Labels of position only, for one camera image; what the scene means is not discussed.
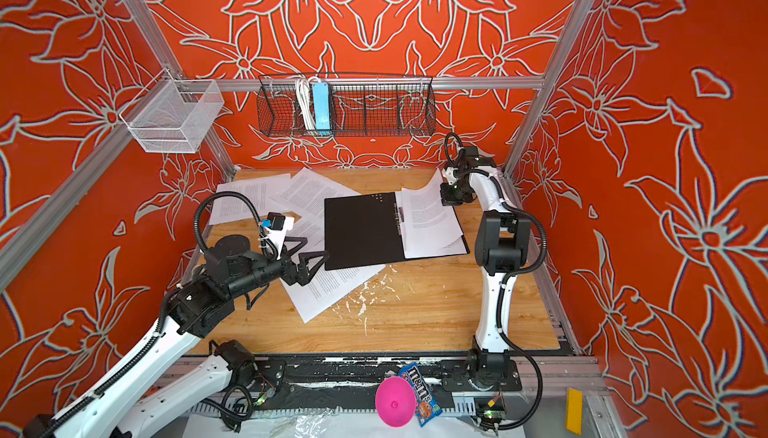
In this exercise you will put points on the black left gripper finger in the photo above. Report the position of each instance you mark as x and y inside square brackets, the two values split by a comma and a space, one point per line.
[306, 273]
[316, 258]

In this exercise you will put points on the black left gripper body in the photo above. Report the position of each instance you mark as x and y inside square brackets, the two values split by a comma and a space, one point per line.
[285, 266]

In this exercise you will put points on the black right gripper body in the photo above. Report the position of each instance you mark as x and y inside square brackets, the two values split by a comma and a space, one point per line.
[456, 193]

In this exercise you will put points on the blue folder black inside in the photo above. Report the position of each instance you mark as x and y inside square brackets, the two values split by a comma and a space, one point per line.
[362, 231]

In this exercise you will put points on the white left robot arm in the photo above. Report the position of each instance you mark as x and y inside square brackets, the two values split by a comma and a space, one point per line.
[120, 403]

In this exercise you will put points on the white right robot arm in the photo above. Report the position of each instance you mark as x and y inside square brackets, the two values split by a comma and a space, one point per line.
[501, 252]

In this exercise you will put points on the metal folder clip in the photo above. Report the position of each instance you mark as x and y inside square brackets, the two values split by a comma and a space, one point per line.
[399, 211]

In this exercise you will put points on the pink funnel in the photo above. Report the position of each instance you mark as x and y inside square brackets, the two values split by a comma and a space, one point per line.
[395, 402]

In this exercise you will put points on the blue box in basket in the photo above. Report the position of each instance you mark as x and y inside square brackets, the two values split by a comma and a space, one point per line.
[321, 101]

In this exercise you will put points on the blue candy bag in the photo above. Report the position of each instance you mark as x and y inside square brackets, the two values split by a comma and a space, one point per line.
[427, 407]

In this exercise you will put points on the yellow block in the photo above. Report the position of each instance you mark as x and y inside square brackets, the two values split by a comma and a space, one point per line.
[574, 411]

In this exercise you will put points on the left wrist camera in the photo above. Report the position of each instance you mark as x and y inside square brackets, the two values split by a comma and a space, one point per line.
[274, 229]

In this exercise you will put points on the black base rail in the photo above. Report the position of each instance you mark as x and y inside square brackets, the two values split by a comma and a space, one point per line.
[349, 381]

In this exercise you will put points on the black wire wall basket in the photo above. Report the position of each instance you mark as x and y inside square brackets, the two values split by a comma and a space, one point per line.
[360, 105]

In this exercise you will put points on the white mesh wall basket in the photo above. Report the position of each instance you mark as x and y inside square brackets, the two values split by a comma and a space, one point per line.
[174, 116]

